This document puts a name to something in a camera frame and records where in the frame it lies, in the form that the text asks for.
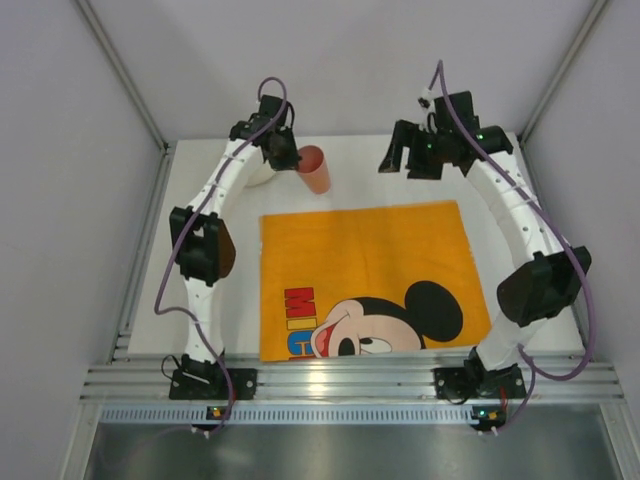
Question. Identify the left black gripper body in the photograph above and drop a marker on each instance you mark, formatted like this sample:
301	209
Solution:
282	151

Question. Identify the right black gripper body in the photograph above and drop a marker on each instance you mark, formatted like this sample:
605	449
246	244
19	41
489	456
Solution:
417	156

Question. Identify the cream round plate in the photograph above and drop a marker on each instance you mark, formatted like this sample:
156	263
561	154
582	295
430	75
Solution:
261	175

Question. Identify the pink plastic cup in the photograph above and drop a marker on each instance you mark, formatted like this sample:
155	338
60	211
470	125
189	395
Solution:
313	169

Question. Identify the orange cartoon placemat cloth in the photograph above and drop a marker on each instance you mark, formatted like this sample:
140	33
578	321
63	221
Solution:
368	281

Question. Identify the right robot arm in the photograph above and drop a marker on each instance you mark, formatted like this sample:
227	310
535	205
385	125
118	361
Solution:
548	271

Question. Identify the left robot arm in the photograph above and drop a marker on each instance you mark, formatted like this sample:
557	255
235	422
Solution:
202	247

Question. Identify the left aluminium frame post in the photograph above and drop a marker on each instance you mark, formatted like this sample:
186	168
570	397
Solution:
120	70

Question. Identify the aluminium frame post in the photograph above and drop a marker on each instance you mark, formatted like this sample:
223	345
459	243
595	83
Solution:
120	70
578	42

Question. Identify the right aluminium frame post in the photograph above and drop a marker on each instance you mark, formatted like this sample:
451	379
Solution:
578	42

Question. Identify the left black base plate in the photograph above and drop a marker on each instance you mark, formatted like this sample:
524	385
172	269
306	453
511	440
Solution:
213	385

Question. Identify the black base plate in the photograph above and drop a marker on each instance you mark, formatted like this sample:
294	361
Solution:
213	385
460	384

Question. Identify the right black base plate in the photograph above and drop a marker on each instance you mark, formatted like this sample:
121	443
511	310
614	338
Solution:
460	384

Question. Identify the aluminium mounting rail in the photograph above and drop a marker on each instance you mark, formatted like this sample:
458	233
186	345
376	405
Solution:
394	378

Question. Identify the white slotted cable duct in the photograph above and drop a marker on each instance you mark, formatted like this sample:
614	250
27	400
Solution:
355	414

